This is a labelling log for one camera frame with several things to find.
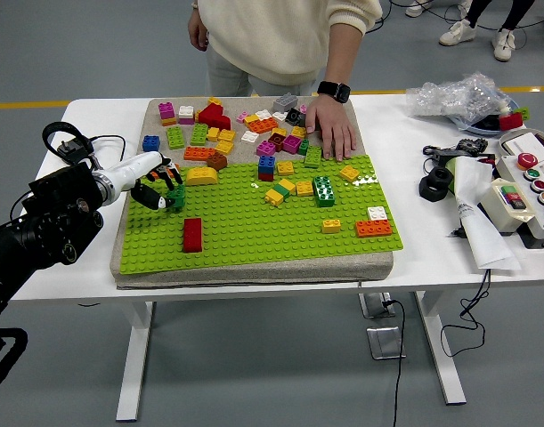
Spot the person's right hand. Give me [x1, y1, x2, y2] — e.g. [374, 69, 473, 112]
[186, 4, 209, 52]

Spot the person's left hand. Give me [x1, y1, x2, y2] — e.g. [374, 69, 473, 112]
[304, 98, 358, 162]

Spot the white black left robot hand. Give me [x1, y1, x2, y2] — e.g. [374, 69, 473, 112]
[107, 149, 184, 213]

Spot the dark green 2x4 brick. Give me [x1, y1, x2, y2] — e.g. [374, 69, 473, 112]
[313, 175, 337, 208]
[166, 182, 187, 213]

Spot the red 2x4 brick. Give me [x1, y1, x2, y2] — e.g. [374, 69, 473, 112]
[183, 217, 203, 254]

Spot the lime green studded baseplate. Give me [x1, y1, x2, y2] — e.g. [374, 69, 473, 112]
[118, 154, 406, 277]

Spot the orange 2x4 brick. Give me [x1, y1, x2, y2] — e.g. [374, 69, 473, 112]
[247, 117, 280, 134]
[146, 162, 183, 181]
[183, 146, 215, 162]
[354, 219, 394, 239]

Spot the light grey 2x4 brick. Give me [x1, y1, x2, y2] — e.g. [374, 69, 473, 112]
[272, 93, 299, 112]

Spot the yellow arched brick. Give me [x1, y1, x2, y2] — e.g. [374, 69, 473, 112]
[184, 166, 220, 187]

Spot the large red sloped brick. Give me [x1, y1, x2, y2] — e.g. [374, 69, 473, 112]
[198, 103, 231, 132]

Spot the black wristwatch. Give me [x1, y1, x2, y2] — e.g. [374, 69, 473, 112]
[316, 80, 352, 104]

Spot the black power adapter plug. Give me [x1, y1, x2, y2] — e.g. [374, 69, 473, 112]
[57, 137, 94, 157]

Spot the large black hex nut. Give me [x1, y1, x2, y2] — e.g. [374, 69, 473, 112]
[418, 167, 456, 204]

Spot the clear bubble plastic bag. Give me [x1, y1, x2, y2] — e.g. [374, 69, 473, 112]
[405, 71, 518, 125]

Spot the lime green cloth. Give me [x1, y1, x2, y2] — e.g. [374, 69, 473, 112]
[444, 158, 467, 197]

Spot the black toothed gear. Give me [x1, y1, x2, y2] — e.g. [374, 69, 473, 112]
[458, 137, 489, 154]

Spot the blue shallow bowl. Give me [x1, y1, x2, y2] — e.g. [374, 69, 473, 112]
[449, 98, 530, 137]

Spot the white rounded tray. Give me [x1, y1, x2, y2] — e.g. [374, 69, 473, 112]
[497, 126, 544, 169]

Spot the white paper sheet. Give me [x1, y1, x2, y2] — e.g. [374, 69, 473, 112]
[449, 157, 522, 271]

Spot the metal floor socket plate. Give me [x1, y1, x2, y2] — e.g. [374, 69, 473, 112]
[366, 326, 407, 360]
[359, 292, 396, 319]

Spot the white table leg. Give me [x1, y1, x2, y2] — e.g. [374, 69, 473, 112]
[115, 301, 155, 423]
[413, 291, 467, 407]

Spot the white card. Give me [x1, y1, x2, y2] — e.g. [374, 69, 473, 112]
[505, 133, 544, 164]

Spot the white push-button control box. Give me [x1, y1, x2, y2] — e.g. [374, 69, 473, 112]
[493, 153, 544, 241]

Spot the black adapter cord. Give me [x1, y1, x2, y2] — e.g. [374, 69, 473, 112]
[91, 134, 126, 173]

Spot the small white switch box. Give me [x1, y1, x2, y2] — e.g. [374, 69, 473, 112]
[478, 177, 538, 236]

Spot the black robot cable chain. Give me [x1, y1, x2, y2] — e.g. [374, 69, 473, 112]
[0, 326, 29, 395]

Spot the black floor cable with plug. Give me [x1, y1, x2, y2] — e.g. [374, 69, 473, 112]
[381, 298, 408, 427]

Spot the black hanging cable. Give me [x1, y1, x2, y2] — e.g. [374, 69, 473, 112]
[440, 269, 493, 359]

